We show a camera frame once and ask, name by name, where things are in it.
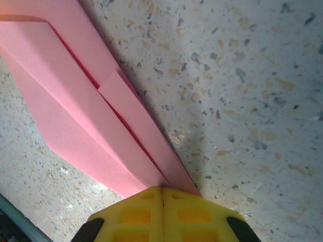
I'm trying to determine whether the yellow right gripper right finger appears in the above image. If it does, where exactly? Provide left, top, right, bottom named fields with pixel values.
left=163, top=186, right=262, bottom=242

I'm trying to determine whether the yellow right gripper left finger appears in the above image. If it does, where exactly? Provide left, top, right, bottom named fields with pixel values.
left=75, top=186, right=164, bottom=242

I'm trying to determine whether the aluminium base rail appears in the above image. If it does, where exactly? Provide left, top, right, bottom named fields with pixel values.
left=0, top=193, right=52, bottom=242

